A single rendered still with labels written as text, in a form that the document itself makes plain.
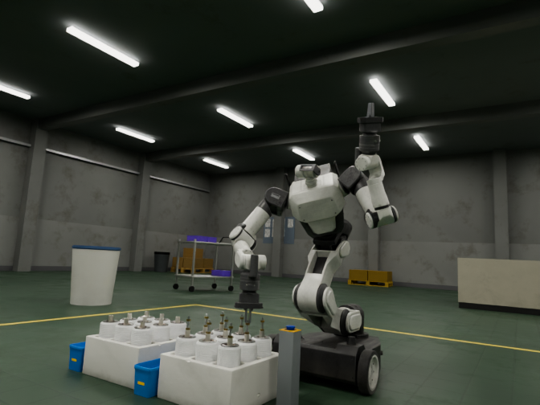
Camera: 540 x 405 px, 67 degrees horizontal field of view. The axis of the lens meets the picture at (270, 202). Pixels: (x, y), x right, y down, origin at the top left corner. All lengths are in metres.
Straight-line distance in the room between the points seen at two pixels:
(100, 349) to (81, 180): 10.49
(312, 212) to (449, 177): 10.65
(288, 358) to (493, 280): 5.53
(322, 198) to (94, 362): 1.37
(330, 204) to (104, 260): 3.35
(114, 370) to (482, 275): 5.85
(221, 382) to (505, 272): 5.80
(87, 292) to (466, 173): 10.27
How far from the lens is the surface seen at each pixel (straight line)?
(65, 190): 12.26
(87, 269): 4.90
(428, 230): 12.43
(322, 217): 2.06
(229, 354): 1.72
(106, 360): 2.20
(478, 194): 12.40
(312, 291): 2.03
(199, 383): 1.78
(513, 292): 7.05
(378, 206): 1.85
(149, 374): 1.94
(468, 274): 7.07
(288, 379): 1.81
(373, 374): 2.19
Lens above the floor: 0.61
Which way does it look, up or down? 8 degrees up
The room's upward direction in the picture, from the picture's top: 3 degrees clockwise
